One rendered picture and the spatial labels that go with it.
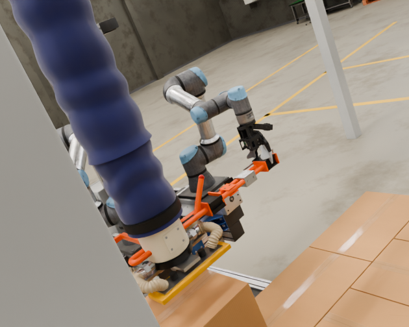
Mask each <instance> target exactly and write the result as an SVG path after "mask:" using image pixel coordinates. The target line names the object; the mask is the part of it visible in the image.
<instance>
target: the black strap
mask: <svg viewBox="0 0 409 327"><path fill-rule="evenodd" d="M181 206H182V205H181V203H180V200H179V198H178V196H177V195H176V199H175V201H174V203H173V204H172V205H171V206H169V207H168V208H167V209H165V210H164V211H162V212H160V213H159V214H157V215H156V216H154V217H152V218H150V219H148V220H146V221H143V222H140V223H138V224H129V225H126V224H124V223H123V222H122V221H121V225H122V227H123V229H124V231H125V232H126V233H127V234H130V235H138V234H144V233H147V232H150V231H152V230H155V229H157V228H159V227H161V226H163V225H165V224H166V223H168V222H169V221H170V220H172V219H173V218H174V217H175V216H176V215H177V214H178V213H179V212H180V209H181Z"/></svg>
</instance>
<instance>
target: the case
mask: <svg viewBox="0 0 409 327"><path fill-rule="evenodd" d="M145 299H146V301H147V303H148V305H149V307H150V308H151V310H152V312H153V314H154V316H155V318H156V319H157V321H158V323H159V325H160V327H267V325H266V323H265V320H264V318H263V316H262V314H261V311H260V309H259V307H258V304H257V302H256V300H255V297H254V295H253V292H252V291H251V288H250V286H249V284H248V283H247V282H244V281H241V280H238V279H235V278H232V277H229V276H226V275H224V274H220V273H218V272H214V271H211V270H208V269H206V270H205V271H204V272H202V273H201V274H200V275H199V276H198V277H197V278H196V279H195V280H193V281H192V282H191V283H190V284H188V285H187V286H186V287H185V288H184V289H183V290H182V291H181V292H179V293H178V294H177V295H176V296H175V297H173V298H172V299H171V300H170V301H169V302H168V303H167V304H165V305H162V304H160V303H158V302H156V301H154V300H152V299H150V298H149V296H148V295H147V296H146V298H145Z"/></svg>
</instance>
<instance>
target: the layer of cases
mask: <svg viewBox="0 0 409 327"><path fill-rule="evenodd" d="M255 300H256V302H257V304H258V307H259V309H260V311H261V314H262V316H263V318H264V320H265V323H266V325H267V327H409V195H399V194H391V193H379V192H372V191H366V192H365V193H364V194H363V195H362V196H361V197H360V198H359V199H358V200H357V201H356V202H355V203H354V204H353V205H352V206H350V207H349V208H348V209H347V210H346V211H345V212H344V213H343V214H342V215H341V216H340V217H339V218H338V219H337V220H335V221H334V222H333V223H332V224H331V225H330V226H329V227H328V228H327V229H326V230H325V231H324V232H323V233H322V234H321V235H320V236H319V237H318V238H317V239H316V240H315V241H314V242H313V243H312V244H311V245H310V246H309V247H308V248H307V249H306V250H304V251H303V252H302V253H301V254H300V255H299V256H298V257H297V258H296V259H295V260H294V261H293V262H292V263H291V264H289V265H288V266H287V267H286V268H285V269H284V270H283V271H282V272H281V273H280V274H279V275H278V276H277V277H276V278H275V279H274V280H273V281H272V282H271V283H270V284H269V285H268V286H267V287H266V288H265V289H264V290H263V291H262V292H261V293H259V294H258V295H257V296H256V297H255Z"/></svg>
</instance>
